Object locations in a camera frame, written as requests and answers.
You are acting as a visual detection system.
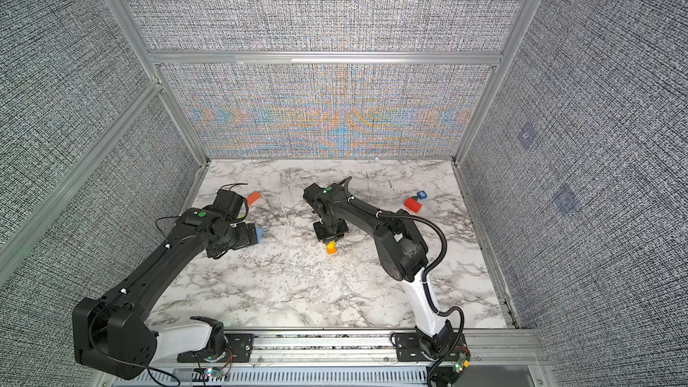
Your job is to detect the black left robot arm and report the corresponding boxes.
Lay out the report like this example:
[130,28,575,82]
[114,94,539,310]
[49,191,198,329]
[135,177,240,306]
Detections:
[72,207,259,380]

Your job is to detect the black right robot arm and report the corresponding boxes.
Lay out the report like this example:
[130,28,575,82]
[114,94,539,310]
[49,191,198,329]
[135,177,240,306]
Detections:
[303,178,456,360]

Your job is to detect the orange-red rectangular wood block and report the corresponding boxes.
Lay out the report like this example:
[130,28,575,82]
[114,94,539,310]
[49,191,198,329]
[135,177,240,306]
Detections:
[247,191,262,205]

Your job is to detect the red wood cylinder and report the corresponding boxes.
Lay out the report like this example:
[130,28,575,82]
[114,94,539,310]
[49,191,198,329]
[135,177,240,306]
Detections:
[404,198,422,213]

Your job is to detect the aluminium horizontal back bar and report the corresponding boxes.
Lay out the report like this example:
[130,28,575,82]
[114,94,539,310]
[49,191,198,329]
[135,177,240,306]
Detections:
[148,50,503,66]

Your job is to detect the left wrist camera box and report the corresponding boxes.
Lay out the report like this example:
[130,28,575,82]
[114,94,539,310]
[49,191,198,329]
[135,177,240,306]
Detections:
[213,188,249,221]

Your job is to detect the aluminium left wall bar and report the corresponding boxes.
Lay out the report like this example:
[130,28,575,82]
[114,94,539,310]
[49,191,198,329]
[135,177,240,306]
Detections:
[1,79,161,283]

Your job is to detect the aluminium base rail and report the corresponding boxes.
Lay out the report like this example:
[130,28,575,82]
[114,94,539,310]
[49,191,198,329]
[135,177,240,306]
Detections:
[90,328,558,386]

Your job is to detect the aluminium corner post left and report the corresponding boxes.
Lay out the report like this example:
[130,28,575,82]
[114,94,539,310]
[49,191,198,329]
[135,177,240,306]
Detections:
[105,0,210,166]

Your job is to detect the aluminium corner post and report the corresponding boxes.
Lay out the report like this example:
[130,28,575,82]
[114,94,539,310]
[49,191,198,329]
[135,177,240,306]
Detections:
[105,0,210,166]
[453,0,542,167]

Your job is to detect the aluminium corner post right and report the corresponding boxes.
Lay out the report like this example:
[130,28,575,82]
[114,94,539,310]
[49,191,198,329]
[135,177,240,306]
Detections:
[453,0,542,167]

